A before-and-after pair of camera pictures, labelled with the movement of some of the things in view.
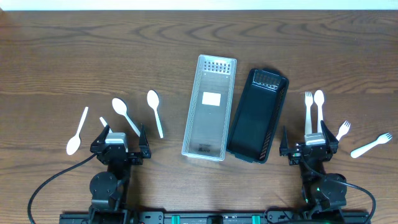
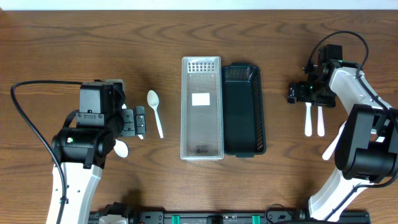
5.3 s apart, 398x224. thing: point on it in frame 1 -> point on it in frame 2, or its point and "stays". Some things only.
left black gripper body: x=120 y=156 -> x=137 y=121
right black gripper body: x=294 y=158 -> x=313 y=93
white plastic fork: x=308 y=101 stays
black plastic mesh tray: x=257 y=116 -> x=244 y=111
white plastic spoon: x=153 y=101 stays
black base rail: x=216 y=217 stays
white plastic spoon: x=319 y=98 stays
